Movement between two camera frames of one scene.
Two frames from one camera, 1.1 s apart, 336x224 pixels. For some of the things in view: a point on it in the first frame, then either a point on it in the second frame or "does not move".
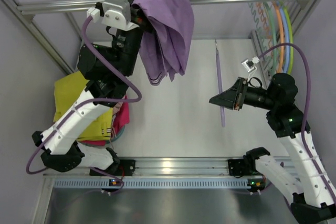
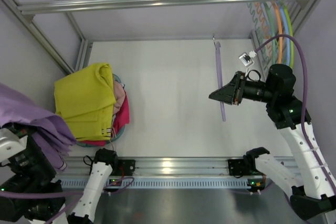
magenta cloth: x=121 y=119 does not move
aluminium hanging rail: x=77 y=4 does not move
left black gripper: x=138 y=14 -> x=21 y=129
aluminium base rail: x=145 y=167 does not move
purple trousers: x=165 y=43 -> x=53 y=132
